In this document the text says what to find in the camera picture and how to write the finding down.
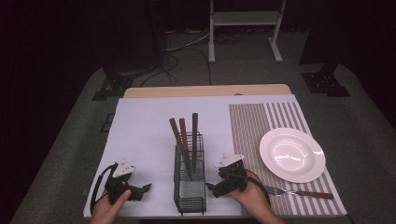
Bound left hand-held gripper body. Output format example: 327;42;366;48
104;158;145;205

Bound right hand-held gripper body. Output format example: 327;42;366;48
214;153;249;194

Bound person's left hand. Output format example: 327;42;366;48
89;189;133;224

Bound person's right hand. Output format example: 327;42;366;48
228;182;287;224

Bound striped grey placemat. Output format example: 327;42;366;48
228;101;348;217

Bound white table sheet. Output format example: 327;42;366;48
82;93;298;218

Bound brown wooden chopsticks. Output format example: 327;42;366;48
168;117;194;182

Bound white deep plate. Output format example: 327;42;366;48
259;127;327;184

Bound black stand base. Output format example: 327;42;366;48
300;63;352;98
91;65;135;102

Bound white metal stand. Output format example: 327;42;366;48
207;0;288;65

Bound black wire cutlery holder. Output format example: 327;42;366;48
173;132;207;217

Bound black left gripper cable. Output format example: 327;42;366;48
90;163;119;217

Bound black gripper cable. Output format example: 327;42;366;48
90;163;119;217
228;168;272;208

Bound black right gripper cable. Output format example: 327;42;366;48
228;168;272;208

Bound wooden-handled cutlery piece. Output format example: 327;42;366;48
178;118;191;157
191;112;200;174

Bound black rectangular frame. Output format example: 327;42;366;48
99;112;117;133

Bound wooden-handled fork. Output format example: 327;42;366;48
264;185;334;201

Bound black floor cable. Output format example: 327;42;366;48
139;46;214;88

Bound white floor cable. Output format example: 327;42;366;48
163;28;211;52

